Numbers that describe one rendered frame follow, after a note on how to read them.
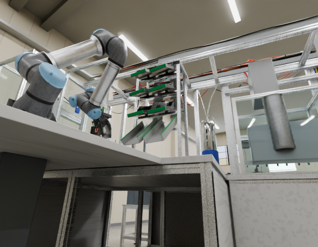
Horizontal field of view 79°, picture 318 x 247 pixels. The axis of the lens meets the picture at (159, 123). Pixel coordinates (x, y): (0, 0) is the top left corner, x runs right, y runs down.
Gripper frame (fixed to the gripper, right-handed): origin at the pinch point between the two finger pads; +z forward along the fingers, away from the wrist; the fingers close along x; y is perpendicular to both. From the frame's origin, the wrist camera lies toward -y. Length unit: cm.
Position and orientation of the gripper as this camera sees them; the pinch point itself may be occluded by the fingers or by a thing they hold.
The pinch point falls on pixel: (107, 135)
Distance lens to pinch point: 142.5
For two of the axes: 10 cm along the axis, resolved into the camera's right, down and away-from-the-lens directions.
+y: -3.1, 3.2, -9.0
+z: 2.2, 9.4, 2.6
